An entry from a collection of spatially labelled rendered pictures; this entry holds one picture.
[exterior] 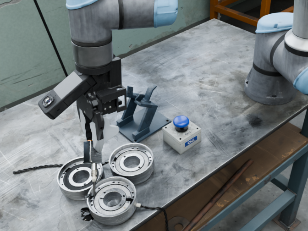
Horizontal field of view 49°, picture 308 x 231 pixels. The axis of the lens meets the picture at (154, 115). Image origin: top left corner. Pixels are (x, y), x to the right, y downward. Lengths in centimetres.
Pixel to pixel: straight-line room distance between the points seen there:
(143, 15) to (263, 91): 50
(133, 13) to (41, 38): 180
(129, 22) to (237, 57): 67
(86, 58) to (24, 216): 38
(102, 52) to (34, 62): 181
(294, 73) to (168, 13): 35
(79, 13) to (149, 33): 224
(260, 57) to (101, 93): 47
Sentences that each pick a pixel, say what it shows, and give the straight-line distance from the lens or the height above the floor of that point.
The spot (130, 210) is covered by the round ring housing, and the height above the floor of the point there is 83.
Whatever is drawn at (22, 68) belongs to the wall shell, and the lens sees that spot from 241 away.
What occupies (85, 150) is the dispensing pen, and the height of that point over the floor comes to 90.
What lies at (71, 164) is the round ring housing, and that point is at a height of 83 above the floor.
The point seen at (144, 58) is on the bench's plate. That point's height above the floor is 80.
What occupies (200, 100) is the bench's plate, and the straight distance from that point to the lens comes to 102.
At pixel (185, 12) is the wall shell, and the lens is 302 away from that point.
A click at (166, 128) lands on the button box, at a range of 86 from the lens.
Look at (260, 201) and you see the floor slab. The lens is 179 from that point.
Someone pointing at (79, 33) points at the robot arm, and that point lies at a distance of 62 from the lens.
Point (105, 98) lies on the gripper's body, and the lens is 68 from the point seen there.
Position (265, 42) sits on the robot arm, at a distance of 94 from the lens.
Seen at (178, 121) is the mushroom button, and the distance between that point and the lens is 83.
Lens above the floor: 142
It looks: 39 degrees down
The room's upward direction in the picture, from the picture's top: 6 degrees counter-clockwise
